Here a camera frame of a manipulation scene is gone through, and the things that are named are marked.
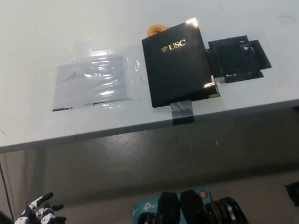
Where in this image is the black USC diary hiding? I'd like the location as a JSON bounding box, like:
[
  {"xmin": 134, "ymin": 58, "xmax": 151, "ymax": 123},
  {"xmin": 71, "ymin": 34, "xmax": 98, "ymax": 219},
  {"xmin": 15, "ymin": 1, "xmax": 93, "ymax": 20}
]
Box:
[{"xmin": 138, "ymin": 15, "xmax": 222, "ymax": 109}]

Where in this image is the teal tp-link box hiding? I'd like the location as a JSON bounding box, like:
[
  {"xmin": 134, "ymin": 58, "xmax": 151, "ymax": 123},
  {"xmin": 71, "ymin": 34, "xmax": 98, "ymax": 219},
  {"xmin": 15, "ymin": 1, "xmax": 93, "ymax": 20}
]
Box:
[{"xmin": 129, "ymin": 188, "xmax": 215, "ymax": 224}]

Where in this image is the black taped fixture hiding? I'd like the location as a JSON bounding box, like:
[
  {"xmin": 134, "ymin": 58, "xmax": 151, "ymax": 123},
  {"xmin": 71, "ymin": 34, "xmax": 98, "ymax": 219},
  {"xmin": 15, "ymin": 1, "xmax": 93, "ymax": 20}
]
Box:
[{"xmin": 204, "ymin": 31, "xmax": 274, "ymax": 86}]

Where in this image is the clear plastic taped sheet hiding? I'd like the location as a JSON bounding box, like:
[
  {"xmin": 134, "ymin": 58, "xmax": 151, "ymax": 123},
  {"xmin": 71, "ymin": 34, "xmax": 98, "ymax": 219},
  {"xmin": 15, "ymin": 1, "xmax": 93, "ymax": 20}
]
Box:
[{"xmin": 41, "ymin": 31, "xmax": 148, "ymax": 114}]

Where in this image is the thin dark hanging cable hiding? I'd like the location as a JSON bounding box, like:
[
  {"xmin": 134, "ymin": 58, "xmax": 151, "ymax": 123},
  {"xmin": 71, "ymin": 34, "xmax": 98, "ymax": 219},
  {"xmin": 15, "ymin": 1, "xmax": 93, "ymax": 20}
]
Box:
[{"xmin": 0, "ymin": 153, "xmax": 16, "ymax": 224}]

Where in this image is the grey duct tape strip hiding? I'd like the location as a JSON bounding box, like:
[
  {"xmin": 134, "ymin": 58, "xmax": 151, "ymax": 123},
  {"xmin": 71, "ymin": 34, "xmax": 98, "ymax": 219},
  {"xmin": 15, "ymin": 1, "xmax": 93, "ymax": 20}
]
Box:
[{"xmin": 169, "ymin": 99, "xmax": 197, "ymax": 126}]

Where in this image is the orange spiky ring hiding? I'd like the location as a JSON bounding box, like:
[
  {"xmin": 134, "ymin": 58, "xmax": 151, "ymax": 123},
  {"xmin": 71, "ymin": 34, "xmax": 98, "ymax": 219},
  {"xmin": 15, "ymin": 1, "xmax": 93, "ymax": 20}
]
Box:
[{"xmin": 146, "ymin": 23, "xmax": 167, "ymax": 38}]

